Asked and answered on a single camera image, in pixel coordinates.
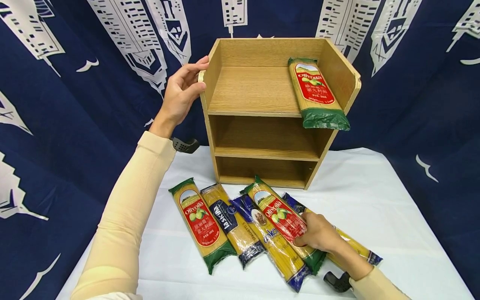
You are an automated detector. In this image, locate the person's right hand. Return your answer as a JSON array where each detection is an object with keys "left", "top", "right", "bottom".
[{"left": 292, "top": 212, "right": 345, "bottom": 253}]

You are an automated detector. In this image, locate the person's left hand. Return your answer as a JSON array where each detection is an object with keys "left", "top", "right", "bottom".
[{"left": 159, "top": 55, "right": 210, "bottom": 129}]

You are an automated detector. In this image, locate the green red label spaghetti packet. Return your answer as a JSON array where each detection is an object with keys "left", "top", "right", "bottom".
[
  {"left": 240, "top": 175, "right": 327, "bottom": 276},
  {"left": 168, "top": 177, "right": 238, "bottom": 275},
  {"left": 287, "top": 57, "right": 351, "bottom": 132}
]

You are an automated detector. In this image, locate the wooden shelf unit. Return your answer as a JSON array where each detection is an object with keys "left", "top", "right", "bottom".
[{"left": 198, "top": 37, "right": 362, "bottom": 190}]

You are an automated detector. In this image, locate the person's left forearm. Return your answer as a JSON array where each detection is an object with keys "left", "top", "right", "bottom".
[{"left": 70, "top": 119, "right": 178, "bottom": 300}]

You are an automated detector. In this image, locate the person's right forearm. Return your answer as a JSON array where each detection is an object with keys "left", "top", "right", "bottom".
[{"left": 328, "top": 238, "right": 412, "bottom": 300}]

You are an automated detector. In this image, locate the blue portrait label spaghetti packet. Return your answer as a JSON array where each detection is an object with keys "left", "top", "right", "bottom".
[{"left": 229, "top": 194, "right": 312, "bottom": 293}]

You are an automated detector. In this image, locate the blue ended spaghetti packet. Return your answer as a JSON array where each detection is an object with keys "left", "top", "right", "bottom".
[{"left": 281, "top": 192, "right": 383, "bottom": 272}]

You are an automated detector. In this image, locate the black wrist band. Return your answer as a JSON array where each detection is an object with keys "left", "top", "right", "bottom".
[
  {"left": 323, "top": 271, "right": 353, "bottom": 293},
  {"left": 170, "top": 137, "right": 200, "bottom": 155}
]

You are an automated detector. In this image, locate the dark blue label spaghetti packet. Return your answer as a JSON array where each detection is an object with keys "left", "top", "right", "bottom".
[{"left": 200, "top": 183, "right": 266, "bottom": 270}]

